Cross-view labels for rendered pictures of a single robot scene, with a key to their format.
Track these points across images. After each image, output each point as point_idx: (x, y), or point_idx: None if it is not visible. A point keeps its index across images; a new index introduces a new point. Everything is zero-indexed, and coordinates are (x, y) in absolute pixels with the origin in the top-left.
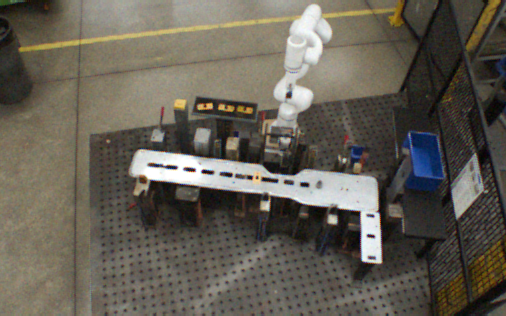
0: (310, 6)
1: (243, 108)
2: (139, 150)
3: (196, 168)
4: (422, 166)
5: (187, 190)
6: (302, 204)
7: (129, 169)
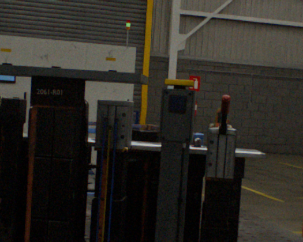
0: None
1: (11, 64)
2: (258, 151)
3: None
4: None
5: (138, 129)
6: None
7: (262, 151)
